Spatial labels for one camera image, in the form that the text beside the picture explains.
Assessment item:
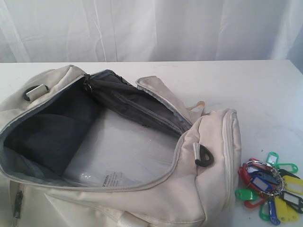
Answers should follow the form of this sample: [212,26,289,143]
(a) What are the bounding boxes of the metal zipper pull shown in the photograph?
[83,74,93,94]

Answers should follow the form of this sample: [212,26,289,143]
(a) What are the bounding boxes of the yellow key tag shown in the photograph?
[274,197,299,223]
[283,175,303,194]

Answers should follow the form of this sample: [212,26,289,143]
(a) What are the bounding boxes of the green key tag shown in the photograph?
[235,189,258,201]
[259,201,270,222]
[266,152,279,166]

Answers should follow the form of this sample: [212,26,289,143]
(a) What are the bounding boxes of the red key tag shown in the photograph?
[238,158,259,190]
[244,197,267,209]

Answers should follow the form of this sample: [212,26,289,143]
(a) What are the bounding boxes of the cream white duffel bag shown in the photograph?
[0,65,241,227]

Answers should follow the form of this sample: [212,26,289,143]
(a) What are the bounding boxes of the metal key ring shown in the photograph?
[243,160,286,196]

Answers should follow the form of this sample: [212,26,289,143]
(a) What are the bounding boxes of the clear plastic bag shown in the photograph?
[63,110,179,187]

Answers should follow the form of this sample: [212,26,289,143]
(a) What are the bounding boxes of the blue key tag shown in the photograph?
[268,200,281,226]
[249,175,275,196]
[256,172,279,185]

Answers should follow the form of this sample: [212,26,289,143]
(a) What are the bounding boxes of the white backdrop curtain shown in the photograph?
[0,0,303,62]

